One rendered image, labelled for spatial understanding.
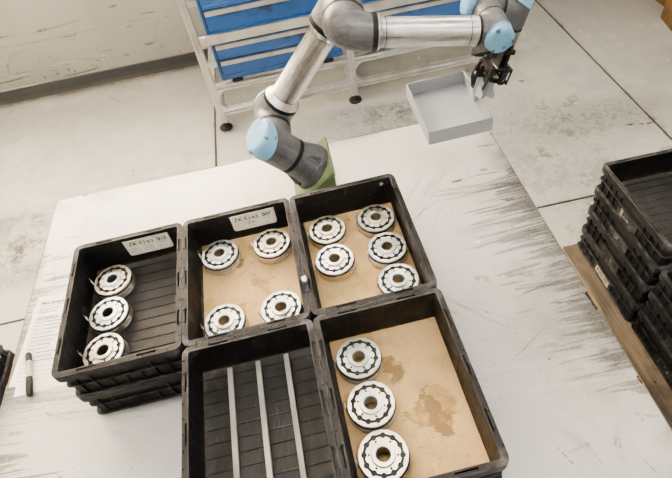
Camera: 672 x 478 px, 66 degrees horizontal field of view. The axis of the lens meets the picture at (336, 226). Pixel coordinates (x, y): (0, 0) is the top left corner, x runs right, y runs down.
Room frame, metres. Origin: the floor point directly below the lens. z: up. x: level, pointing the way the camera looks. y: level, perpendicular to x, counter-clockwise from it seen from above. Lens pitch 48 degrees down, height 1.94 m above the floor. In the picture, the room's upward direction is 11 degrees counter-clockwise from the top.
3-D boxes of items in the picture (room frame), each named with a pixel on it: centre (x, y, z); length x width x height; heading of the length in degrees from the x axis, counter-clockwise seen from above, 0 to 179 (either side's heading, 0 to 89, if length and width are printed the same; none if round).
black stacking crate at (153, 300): (0.82, 0.55, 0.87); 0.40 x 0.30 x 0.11; 3
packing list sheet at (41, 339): (0.89, 0.85, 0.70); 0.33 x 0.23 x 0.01; 2
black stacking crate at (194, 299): (0.84, 0.25, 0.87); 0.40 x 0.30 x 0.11; 3
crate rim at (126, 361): (0.82, 0.55, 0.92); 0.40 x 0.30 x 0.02; 3
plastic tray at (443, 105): (1.35, -0.43, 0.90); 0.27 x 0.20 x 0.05; 1
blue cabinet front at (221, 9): (2.75, 0.13, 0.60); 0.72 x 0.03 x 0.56; 92
